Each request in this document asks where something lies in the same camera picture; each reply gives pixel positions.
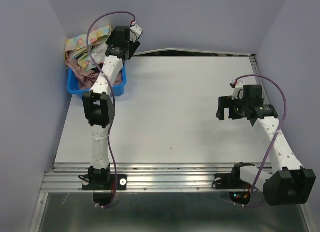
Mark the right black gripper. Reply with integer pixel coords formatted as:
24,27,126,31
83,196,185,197
215,94,249,120

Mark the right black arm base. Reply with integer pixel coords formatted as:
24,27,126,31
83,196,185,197
211,173,255,190

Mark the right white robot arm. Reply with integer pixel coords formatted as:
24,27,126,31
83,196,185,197
212,81,316,206

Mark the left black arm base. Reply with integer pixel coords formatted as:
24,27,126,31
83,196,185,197
78,174,128,191

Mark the pastel floral skirt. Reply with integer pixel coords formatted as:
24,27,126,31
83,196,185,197
64,25,112,72

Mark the dusty pink skirt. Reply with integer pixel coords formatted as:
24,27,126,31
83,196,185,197
65,58,125,90

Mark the blue plastic bin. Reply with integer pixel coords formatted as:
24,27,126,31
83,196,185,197
66,66,127,97

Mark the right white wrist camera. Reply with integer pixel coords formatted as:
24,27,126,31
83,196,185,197
230,80,245,100

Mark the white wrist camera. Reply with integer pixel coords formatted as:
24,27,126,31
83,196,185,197
230,80,245,100
129,20,143,42

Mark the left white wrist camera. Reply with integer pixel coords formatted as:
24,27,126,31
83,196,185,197
129,20,143,42

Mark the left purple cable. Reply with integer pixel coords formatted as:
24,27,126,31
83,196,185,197
85,11,137,209

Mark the aluminium rail frame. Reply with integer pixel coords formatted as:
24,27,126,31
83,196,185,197
30,56,315,231

